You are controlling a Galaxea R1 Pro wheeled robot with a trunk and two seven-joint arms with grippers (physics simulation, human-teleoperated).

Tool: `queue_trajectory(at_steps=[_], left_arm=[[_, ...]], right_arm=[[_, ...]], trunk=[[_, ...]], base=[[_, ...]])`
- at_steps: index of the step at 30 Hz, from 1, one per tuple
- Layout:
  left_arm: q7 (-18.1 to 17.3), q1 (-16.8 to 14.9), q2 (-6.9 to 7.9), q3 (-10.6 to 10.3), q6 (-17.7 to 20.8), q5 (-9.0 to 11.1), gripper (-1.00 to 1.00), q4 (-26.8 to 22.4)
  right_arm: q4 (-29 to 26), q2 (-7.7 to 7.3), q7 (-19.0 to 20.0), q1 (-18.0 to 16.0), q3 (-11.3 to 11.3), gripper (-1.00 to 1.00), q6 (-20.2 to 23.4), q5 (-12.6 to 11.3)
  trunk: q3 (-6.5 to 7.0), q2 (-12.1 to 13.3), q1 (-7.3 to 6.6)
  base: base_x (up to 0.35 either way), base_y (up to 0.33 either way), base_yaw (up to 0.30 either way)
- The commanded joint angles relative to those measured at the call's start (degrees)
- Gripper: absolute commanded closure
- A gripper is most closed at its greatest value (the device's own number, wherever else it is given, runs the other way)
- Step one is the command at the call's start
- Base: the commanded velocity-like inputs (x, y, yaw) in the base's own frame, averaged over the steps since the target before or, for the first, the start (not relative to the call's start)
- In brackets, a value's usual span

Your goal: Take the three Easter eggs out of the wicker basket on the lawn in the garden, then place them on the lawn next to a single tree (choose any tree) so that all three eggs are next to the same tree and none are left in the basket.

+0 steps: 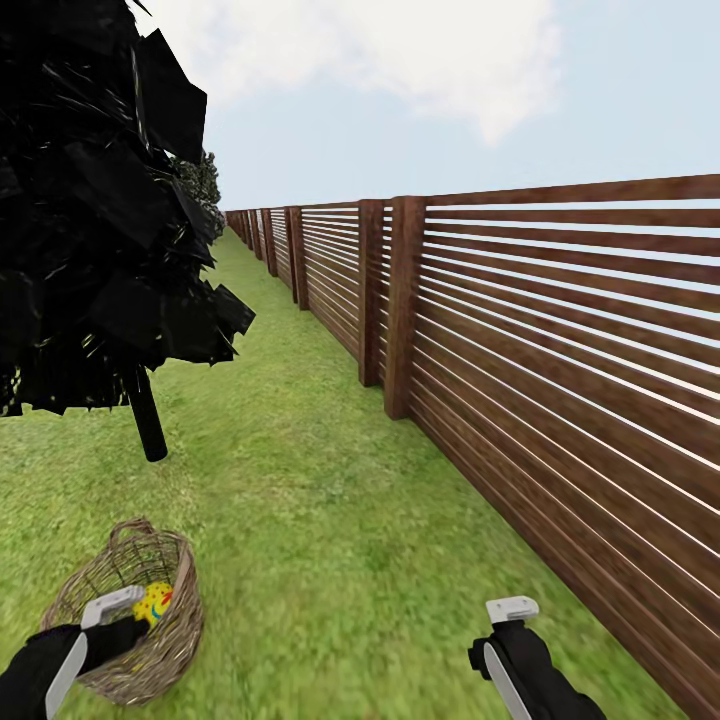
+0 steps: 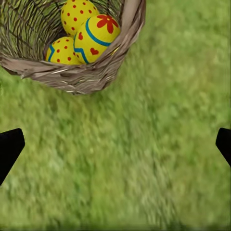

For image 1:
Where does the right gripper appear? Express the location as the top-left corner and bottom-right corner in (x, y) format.
(468, 637), (492, 680)

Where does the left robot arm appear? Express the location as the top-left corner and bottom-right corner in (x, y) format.
(0, 584), (151, 720)

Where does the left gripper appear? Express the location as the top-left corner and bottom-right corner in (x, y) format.
(86, 613), (151, 672)

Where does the wicker basket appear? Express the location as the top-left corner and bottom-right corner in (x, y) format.
(40, 517), (205, 707)

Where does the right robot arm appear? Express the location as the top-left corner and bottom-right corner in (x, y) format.
(468, 595), (607, 720)

